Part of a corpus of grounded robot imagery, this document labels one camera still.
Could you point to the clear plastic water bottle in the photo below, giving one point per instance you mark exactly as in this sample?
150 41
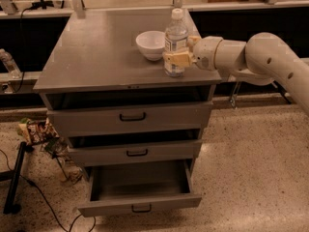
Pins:
176 35

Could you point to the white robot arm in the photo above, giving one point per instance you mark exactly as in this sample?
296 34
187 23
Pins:
260 60

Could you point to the grey drawer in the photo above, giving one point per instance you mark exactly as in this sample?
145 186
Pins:
126 119
132 153
138 188

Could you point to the white ceramic bowl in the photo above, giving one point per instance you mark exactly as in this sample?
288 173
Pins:
151 44

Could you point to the clear bottle at left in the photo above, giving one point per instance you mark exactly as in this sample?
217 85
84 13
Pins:
10 64

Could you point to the grey top drawer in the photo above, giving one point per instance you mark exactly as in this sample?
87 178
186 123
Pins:
126 119

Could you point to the grey drawer cabinet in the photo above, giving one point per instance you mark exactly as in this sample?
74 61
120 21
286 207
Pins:
96 63

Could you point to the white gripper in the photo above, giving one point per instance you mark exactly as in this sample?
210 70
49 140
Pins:
207 52

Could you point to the snack bag on floor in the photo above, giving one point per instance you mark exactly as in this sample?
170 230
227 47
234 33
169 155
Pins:
36 131

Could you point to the grey bottom drawer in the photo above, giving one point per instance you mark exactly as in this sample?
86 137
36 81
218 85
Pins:
138 188

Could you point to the grey middle drawer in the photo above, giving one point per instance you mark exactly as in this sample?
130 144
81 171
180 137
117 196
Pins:
132 153

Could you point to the crumpled wrapper on floor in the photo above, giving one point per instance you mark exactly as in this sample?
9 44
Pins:
69 171

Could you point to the black stand leg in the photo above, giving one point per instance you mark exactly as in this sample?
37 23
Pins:
13 175

